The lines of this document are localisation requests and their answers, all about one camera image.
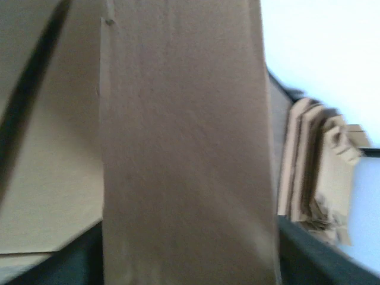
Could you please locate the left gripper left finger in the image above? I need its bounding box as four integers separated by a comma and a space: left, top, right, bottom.
6, 222, 104, 285

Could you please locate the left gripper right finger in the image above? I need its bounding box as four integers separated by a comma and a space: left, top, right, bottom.
278, 216, 379, 285

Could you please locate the cardboard box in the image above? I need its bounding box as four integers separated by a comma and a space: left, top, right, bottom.
1, 1, 281, 284

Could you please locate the stack of flat cardboard sheets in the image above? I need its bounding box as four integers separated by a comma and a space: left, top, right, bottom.
277, 97, 371, 245

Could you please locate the right black corner post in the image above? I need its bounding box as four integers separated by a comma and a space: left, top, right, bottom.
360, 148, 380, 158

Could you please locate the black aluminium frame rail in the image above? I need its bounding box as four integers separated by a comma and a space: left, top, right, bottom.
267, 69, 305, 103

